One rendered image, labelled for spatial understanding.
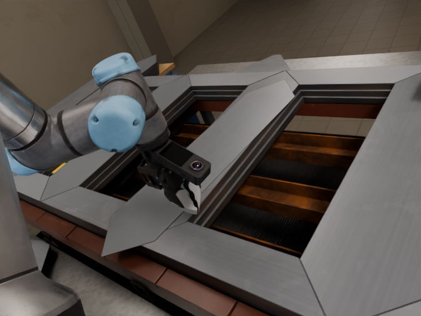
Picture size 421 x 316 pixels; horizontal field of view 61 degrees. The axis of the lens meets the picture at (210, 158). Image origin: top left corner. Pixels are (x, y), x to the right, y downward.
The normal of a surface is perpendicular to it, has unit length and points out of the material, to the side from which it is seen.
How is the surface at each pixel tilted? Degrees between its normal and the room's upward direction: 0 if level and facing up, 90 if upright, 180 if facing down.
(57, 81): 90
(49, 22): 90
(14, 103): 101
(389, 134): 0
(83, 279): 0
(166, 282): 0
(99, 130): 90
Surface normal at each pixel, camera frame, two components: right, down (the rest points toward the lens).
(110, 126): 0.11, 0.54
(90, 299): -0.34, -0.77
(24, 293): 0.42, -0.90
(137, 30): -0.48, 0.64
